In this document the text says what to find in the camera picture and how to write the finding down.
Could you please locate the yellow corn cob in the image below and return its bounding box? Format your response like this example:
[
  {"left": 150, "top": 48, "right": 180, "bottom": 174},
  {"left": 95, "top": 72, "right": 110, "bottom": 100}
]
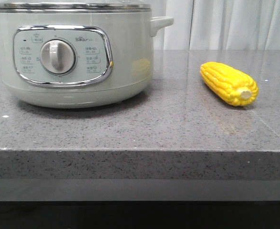
[{"left": 200, "top": 62, "right": 259, "bottom": 106}]

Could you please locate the pale green electric cooking pot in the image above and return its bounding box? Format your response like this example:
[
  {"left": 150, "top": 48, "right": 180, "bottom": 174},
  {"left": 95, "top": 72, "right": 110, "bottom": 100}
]
[{"left": 0, "top": 11, "right": 174, "bottom": 108}]

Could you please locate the white curtain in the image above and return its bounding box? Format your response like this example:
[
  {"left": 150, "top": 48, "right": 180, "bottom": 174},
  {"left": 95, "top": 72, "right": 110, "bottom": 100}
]
[{"left": 0, "top": 0, "right": 280, "bottom": 51}]

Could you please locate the glass pot lid steel rim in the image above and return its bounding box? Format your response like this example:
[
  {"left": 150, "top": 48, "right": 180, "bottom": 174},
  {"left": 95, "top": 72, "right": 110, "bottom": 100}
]
[{"left": 0, "top": 0, "right": 151, "bottom": 12}]

